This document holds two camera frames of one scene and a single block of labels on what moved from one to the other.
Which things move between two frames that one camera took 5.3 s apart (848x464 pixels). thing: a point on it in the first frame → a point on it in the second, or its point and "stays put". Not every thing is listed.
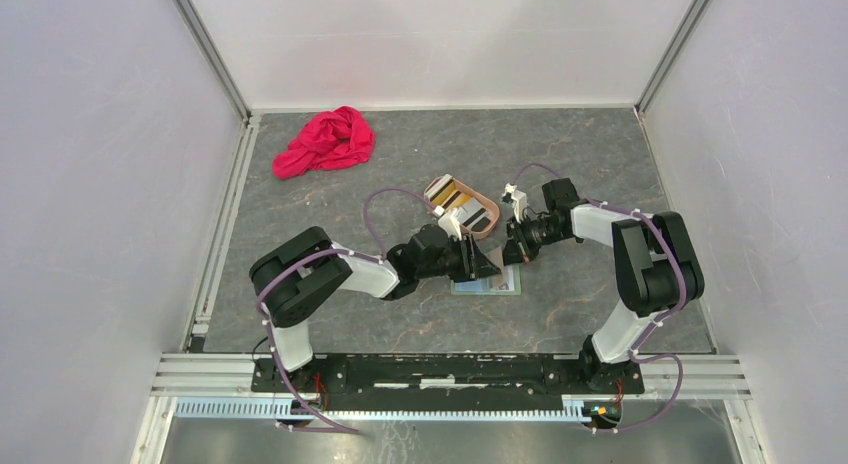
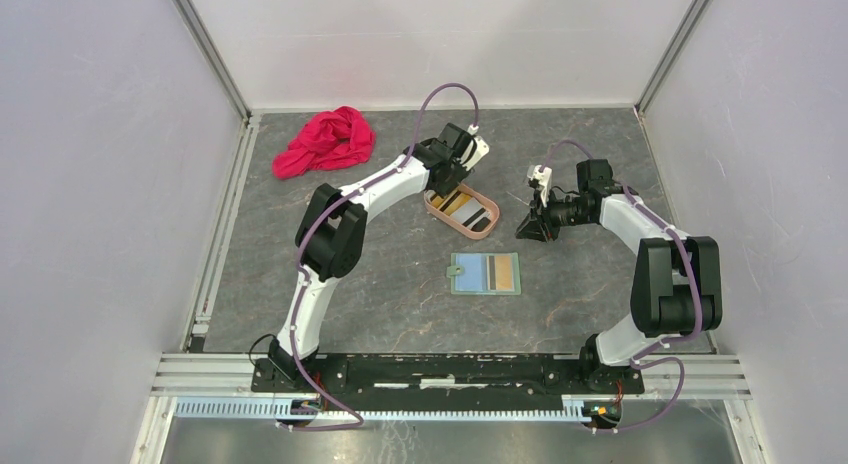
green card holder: x=510 y=286 stays put
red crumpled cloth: x=338 y=137 stays put
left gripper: x=474 y=263 → x=446 y=187
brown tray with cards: x=476 y=213 stays put
